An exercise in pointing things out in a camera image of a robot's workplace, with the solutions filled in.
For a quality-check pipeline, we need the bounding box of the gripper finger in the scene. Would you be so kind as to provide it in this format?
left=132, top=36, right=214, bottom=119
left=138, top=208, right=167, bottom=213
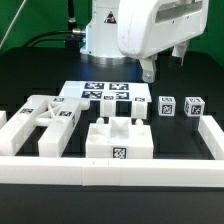
left=169, top=41, right=189, bottom=68
left=140, top=56, right=156, bottom=83

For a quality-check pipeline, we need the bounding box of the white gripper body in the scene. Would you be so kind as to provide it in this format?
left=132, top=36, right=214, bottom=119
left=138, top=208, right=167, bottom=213
left=117, top=0, right=209, bottom=59

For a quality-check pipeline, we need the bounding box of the white chair seat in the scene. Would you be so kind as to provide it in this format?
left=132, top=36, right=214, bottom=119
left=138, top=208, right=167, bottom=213
left=85, top=117, right=154, bottom=159

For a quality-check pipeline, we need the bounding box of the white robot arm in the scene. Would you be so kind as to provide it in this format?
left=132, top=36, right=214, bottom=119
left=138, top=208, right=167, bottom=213
left=81, top=0, right=209, bottom=83

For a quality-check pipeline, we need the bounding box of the white tagged cube left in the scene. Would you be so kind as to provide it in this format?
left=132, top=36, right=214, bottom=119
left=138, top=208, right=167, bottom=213
left=158, top=96, right=176, bottom=116

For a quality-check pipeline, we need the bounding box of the white tagged cube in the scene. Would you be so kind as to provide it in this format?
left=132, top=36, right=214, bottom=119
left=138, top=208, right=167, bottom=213
left=184, top=97, right=205, bottom=117
left=158, top=96, right=176, bottom=116

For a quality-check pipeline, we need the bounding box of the white tagged cube right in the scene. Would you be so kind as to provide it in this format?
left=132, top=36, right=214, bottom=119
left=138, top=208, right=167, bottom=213
left=184, top=97, right=205, bottom=117

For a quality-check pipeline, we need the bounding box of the thin grey rod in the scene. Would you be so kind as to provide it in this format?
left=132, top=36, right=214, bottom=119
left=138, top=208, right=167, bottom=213
left=0, top=0, right=28, bottom=51

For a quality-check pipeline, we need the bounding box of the white left block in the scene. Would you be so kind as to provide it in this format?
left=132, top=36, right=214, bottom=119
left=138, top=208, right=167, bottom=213
left=0, top=110, right=7, bottom=129

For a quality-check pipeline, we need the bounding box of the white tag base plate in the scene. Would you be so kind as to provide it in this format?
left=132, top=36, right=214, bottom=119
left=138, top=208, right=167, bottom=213
left=60, top=81, right=152, bottom=103

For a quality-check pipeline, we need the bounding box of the black cable with connector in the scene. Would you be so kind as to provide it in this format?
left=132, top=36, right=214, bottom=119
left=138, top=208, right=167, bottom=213
left=22, top=27, right=87, bottom=48

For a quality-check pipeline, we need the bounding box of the white right rail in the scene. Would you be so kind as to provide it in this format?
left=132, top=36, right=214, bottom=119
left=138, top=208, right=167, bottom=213
left=198, top=115, right=224, bottom=160

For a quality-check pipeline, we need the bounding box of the white rail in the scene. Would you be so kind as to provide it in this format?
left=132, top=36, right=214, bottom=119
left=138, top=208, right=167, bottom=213
left=0, top=156, right=224, bottom=187
left=198, top=115, right=224, bottom=160

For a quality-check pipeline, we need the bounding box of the white chair back frame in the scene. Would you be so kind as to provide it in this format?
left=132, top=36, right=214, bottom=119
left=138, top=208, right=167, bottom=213
left=0, top=95, right=90, bottom=157

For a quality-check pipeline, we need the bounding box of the white front rail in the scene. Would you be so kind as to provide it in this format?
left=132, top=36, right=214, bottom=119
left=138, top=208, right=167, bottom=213
left=0, top=156, right=224, bottom=187

